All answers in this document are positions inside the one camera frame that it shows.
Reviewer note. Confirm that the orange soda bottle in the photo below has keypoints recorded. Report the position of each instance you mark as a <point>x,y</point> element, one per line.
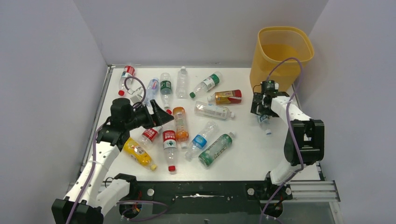
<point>182,133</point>

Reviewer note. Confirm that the amber tea bottle red label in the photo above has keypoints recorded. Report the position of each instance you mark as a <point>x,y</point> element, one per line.
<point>226,97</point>

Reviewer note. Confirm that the clear bottle dark green label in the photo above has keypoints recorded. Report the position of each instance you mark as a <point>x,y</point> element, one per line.
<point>166,90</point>

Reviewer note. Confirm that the yellow plastic waste bin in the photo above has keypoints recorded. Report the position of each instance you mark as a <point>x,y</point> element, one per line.
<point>278,53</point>

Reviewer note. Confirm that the clear bottle green white label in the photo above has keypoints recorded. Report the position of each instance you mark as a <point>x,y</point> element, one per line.
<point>206,85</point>

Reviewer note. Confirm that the clear bottle red label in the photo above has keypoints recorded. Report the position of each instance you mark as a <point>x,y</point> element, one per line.
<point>125,82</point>

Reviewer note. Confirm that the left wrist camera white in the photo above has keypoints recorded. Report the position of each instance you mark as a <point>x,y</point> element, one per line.
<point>136,95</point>

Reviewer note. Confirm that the clear unlabelled bottle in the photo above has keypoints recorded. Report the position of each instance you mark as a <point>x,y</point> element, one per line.
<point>182,84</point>

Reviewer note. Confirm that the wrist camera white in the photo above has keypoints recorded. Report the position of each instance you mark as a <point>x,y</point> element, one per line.
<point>136,95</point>
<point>269,86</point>

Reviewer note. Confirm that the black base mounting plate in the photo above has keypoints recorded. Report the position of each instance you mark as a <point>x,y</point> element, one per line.
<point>206,197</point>

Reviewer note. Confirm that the red label bottle red cap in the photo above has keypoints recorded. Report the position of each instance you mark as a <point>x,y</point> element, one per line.
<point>170,146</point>

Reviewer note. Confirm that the green tinted bottle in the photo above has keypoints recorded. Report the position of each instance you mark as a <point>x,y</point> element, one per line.
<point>220,145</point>

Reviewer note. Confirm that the clear bottle blue purple label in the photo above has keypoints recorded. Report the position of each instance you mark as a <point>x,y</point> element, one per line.
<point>151,91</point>

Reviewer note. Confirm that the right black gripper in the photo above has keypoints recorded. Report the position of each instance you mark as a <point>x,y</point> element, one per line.
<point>256,105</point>

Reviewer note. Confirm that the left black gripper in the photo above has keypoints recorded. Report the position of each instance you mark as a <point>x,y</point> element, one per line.
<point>160,117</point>

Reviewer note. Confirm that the red label bottle left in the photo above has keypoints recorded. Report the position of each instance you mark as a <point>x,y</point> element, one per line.
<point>148,137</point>

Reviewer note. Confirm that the yellow juice bottle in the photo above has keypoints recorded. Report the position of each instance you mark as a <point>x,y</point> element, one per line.
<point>138,154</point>

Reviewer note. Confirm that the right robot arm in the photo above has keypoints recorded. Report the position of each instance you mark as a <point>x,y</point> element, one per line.
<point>304,142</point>

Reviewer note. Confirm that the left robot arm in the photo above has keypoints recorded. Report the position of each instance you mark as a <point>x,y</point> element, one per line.
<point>85,203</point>

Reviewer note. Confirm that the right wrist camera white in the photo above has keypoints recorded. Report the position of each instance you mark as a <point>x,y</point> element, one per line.
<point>269,86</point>

